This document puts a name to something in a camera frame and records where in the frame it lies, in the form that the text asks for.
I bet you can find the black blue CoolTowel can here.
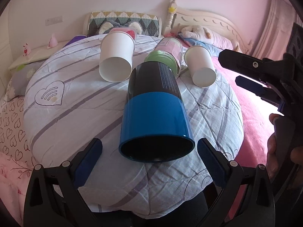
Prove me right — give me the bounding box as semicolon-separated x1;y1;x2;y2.
119;61;195;163

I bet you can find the white paper cup right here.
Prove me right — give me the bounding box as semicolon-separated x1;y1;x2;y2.
184;46;216;88

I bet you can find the white paper cup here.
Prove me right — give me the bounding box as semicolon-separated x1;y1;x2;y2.
99;31;135;82
184;46;216;88

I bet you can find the pink plastic cup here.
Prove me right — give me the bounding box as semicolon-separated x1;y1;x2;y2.
110;27;137;40

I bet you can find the white paper cup left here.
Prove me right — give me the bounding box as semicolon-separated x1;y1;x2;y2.
99;31;135;82

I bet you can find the right hand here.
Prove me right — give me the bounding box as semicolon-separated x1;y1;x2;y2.
266;113;303;180

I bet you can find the pink fleece blanket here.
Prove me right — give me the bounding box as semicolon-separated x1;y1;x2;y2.
170;31;285;220

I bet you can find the pink curtain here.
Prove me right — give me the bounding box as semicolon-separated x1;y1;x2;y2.
252;0;302;61

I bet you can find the blue cartoon pillow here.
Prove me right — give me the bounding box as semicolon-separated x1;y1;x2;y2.
178;33;222;57

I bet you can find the white pink plush dog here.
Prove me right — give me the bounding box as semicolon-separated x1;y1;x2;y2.
181;25;241;52

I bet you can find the striped white round quilt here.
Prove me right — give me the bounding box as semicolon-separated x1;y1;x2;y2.
24;35;244;219

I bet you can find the pink floral blanket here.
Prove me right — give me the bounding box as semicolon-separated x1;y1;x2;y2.
0;153;32;225

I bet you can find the heart pattern bed sheet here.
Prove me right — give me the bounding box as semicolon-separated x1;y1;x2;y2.
1;97;35;167

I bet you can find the pink green tin can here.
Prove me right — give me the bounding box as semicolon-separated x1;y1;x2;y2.
144;37;183;78

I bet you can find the cream wooden bed headboard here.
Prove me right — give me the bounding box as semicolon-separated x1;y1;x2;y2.
161;0;253;54

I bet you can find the yellow star ornament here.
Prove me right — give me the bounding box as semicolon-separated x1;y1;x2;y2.
168;7;176;14

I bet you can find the grey flower pillow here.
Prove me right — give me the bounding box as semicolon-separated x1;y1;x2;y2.
6;60;45;101

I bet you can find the cream bedside table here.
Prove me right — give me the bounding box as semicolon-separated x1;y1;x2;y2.
8;40;68;71

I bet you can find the pink rabbit figurine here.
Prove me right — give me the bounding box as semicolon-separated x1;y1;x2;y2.
47;33;58;49

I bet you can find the purple bed bumper left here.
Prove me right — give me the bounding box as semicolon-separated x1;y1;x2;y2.
64;35;87;47

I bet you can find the cream wardrobe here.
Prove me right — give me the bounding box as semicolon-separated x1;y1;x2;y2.
0;6;13;97

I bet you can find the white red rabbit figurine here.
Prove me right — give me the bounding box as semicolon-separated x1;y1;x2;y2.
23;43;31;56

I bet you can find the grey plush bear cushion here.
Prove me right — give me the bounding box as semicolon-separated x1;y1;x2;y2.
95;20;143;35

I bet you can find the white wall socket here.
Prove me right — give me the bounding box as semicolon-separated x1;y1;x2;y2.
45;15;63;26

